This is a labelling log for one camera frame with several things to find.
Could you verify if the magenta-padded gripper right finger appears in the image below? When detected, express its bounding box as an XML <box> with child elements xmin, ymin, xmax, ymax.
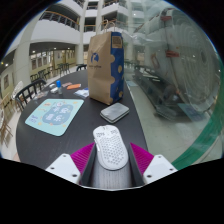
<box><xmin>128</xmin><ymin>142</ymin><xmax>179</xmax><ymax>187</ymax></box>

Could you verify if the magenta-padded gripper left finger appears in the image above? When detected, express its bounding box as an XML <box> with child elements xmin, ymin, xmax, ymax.
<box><xmin>45</xmin><ymin>142</ymin><xmax>98</xmax><ymax>187</ymax></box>

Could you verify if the white perforated computer mouse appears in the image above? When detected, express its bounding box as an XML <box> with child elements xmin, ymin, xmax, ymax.
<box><xmin>92</xmin><ymin>124</ymin><xmax>129</xmax><ymax>171</ymax></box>

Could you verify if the light teal printed mouse pad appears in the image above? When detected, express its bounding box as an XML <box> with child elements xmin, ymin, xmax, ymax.
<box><xmin>24</xmin><ymin>98</ymin><xmax>85</xmax><ymax>137</ymax></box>

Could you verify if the clear snack bag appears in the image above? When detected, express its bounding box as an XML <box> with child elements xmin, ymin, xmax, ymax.
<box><xmin>33</xmin><ymin>91</ymin><xmax>49</xmax><ymax>101</ymax></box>

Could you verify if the white plastic packet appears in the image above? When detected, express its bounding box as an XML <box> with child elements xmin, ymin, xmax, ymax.
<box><xmin>73</xmin><ymin>87</ymin><xmax>90</xmax><ymax>99</ymax></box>

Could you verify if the small bottle with blue cap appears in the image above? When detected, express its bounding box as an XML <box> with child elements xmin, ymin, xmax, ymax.
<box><xmin>55</xmin><ymin>80</ymin><xmax>63</xmax><ymax>95</ymax></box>

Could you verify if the orange flat cloth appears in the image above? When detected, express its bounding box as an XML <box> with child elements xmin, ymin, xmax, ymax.
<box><xmin>66</xmin><ymin>83</ymin><xmax>82</xmax><ymax>91</ymax></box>

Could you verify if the black slatted chair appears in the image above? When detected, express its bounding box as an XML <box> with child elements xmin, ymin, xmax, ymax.
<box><xmin>14</xmin><ymin>77</ymin><xmax>48</xmax><ymax>113</ymax></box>
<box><xmin>75</xmin><ymin>63</ymin><xmax>88</xmax><ymax>72</ymax></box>

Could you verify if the white lattice chair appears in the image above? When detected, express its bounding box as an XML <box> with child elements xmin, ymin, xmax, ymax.
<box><xmin>11</xmin><ymin>80</ymin><xmax>25</xmax><ymax>100</ymax></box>

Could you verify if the group of black chairs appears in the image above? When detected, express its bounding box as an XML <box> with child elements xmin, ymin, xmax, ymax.
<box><xmin>29</xmin><ymin>62</ymin><xmax>73</xmax><ymax>83</ymax></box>

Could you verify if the brown and blue paper bag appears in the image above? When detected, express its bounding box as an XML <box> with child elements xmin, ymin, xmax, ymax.
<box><xmin>86</xmin><ymin>20</ymin><xmax>125</xmax><ymax>106</ymax></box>

